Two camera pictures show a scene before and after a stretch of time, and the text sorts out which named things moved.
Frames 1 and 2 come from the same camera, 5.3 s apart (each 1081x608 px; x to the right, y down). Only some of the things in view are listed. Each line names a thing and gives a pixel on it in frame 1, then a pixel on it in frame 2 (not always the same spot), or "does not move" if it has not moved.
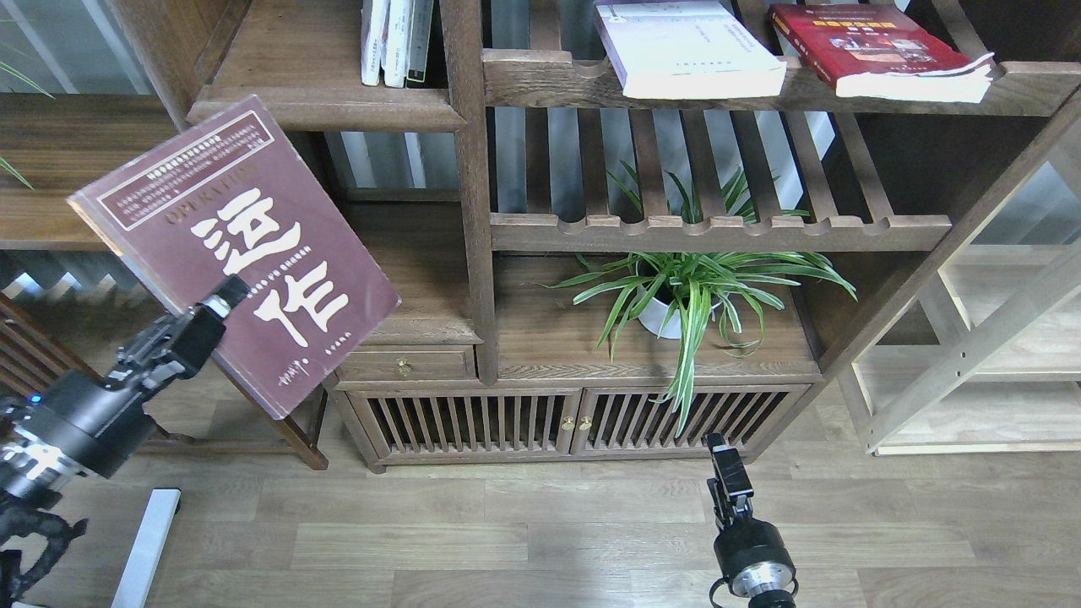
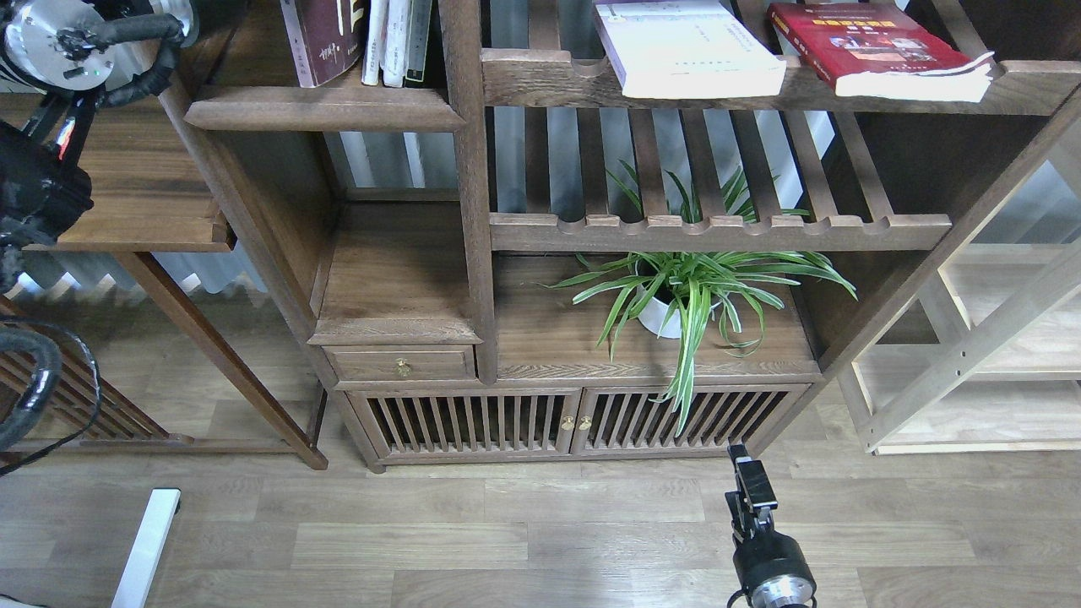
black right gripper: x=753 y=553 → x=774 y=570
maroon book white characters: x=232 y=196 → x=327 y=36
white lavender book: x=687 y=50 does not move
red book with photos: x=893 y=51 does not move
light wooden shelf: x=987 y=358 does not move
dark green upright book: x=419 y=44 does not move
